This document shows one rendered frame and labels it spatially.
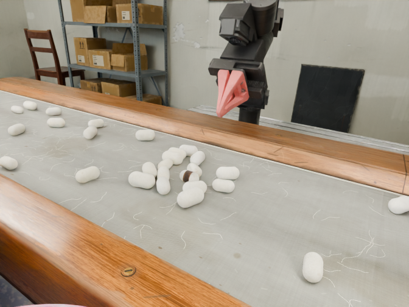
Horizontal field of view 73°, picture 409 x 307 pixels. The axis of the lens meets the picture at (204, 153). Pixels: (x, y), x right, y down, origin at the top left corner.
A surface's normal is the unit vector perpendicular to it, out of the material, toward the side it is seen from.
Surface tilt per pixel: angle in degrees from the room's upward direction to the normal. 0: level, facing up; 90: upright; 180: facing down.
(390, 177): 45
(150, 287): 0
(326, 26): 90
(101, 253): 0
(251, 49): 40
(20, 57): 90
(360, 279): 0
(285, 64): 90
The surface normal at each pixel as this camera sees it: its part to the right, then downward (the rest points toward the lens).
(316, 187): 0.04, -0.91
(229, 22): -0.49, 0.08
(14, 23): 0.84, 0.25
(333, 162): -0.33, -0.42
